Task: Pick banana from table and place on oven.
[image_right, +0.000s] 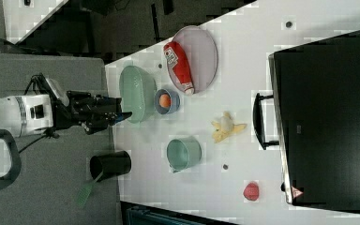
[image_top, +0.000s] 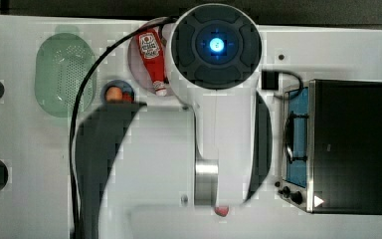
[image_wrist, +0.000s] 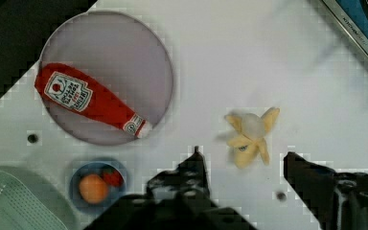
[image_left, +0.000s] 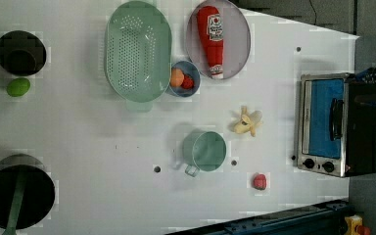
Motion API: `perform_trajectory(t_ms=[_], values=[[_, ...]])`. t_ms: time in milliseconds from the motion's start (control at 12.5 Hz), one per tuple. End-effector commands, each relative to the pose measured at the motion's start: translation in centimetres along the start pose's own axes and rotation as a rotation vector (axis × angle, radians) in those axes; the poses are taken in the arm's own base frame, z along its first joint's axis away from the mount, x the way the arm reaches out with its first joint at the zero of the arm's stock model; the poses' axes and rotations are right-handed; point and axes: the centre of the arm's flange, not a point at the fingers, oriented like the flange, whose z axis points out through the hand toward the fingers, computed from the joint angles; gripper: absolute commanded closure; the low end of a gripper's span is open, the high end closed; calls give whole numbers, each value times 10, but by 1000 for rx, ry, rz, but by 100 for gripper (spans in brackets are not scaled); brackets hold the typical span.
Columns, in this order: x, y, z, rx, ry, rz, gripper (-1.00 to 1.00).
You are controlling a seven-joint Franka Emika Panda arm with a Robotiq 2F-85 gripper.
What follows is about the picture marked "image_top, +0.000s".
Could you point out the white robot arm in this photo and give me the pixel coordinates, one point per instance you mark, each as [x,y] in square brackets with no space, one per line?
[213,62]

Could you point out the black and silver toaster oven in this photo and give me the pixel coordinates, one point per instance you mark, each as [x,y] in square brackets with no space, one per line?
[332,147]

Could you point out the small red strawberry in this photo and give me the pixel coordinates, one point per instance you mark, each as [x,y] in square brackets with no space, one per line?
[127,97]

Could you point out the small blue bowl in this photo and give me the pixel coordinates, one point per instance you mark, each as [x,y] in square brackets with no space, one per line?
[124,86]

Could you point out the grey round plate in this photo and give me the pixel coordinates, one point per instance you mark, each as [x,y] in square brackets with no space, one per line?
[135,63]

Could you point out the orange egg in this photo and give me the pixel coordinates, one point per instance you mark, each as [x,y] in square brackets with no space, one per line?
[113,94]

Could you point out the red ketchup bottle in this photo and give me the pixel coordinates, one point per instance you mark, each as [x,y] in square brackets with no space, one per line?
[152,56]

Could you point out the red toy fruit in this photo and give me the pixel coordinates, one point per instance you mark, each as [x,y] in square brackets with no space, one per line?
[221,211]

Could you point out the green perforated colander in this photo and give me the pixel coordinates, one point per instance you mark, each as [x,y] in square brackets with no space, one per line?
[62,62]

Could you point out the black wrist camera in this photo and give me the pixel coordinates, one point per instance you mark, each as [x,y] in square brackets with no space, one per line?
[270,80]

